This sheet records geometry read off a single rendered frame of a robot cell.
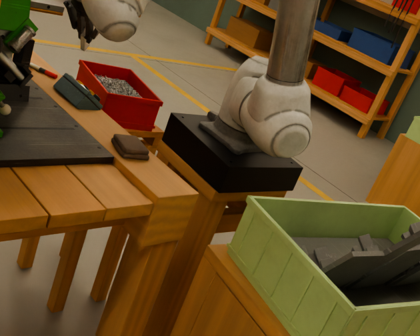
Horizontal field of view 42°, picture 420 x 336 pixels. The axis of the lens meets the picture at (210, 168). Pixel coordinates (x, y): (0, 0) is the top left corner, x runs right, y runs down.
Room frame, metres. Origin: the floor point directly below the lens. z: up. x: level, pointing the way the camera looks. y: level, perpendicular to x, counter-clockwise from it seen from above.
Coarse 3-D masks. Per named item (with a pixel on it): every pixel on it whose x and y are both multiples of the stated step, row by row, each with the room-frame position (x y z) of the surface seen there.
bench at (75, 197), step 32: (0, 192) 0.98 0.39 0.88; (32, 192) 1.03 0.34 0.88; (64, 192) 1.08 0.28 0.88; (96, 192) 1.13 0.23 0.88; (128, 192) 1.19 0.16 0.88; (0, 224) 0.89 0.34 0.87; (32, 224) 0.94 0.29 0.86; (64, 224) 1.00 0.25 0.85; (96, 224) 1.17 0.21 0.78; (128, 256) 1.27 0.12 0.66; (160, 256) 1.25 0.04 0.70; (128, 288) 1.24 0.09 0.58; (128, 320) 1.23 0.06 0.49
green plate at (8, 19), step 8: (8, 0) 1.47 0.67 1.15; (16, 0) 1.49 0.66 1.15; (24, 0) 1.50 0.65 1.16; (0, 8) 1.45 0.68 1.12; (8, 8) 1.47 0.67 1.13; (16, 8) 1.48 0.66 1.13; (24, 8) 1.50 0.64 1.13; (0, 16) 1.45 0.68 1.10; (8, 16) 1.46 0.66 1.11; (16, 16) 1.48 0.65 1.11; (24, 16) 1.50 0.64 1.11; (0, 24) 1.44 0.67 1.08; (8, 24) 1.46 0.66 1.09; (16, 24) 1.48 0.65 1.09
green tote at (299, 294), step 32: (256, 224) 1.20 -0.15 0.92; (288, 224) 1.34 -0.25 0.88; (320, 224) 1.41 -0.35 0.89; (352, 224) 1.49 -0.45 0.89; (384, 224) 1.57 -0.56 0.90; (256, 256) 1.17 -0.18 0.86; (288, 256) 1.09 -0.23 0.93; (256, 288) 1.13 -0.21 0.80; (288, 288) 1.06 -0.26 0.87; (320, 288) 1.00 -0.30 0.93; (288, 320) 1.03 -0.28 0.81; (320, 320) 0.97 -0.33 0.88; (352, 320) 0.93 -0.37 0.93; (384, 320) 0.99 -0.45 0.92; (416, 320) 1.05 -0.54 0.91
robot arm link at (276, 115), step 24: (288, 0) 1.40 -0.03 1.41; (312, 0) 1.40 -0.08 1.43; (288, 24) 1.41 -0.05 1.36; (312, 24) 1.42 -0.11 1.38; (288, 48) 1.41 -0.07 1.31; (288, 72) 1.42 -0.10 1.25; (264, 96) 1.41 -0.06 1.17; (288, 96) 1.40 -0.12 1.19; (264, 120) 1.40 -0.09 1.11; (288, 120) 1.38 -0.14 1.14; (264, 144) 1.39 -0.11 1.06; (288, 144) 1.38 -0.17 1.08
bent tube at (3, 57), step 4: (0, 56) 1.40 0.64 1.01; (4, 56) 1.41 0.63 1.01; (0, 60) 1.40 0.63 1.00; (4, 60) 1.41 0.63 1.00; (8, 60) 1.42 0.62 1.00; (0, 64) 1.41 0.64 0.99; (4, 64) 1.41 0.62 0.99; (8, 64) 1.42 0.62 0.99; (12, 64) 1.43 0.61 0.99; (4, 68) 1.42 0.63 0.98; (8, 68) 1.42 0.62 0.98; (12, 68) 1.42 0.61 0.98; (16, 68) 1.43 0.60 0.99; (12, 72) 1.43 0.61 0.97; (16, 72) 1.43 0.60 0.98; (20, 72) 1.44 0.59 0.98; (16, 76) 1.43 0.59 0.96; (20, 76) 1.44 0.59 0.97; (24, 76) 1.45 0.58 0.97; (16, 80) 1.44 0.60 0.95; (20, 80) 1.44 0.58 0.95
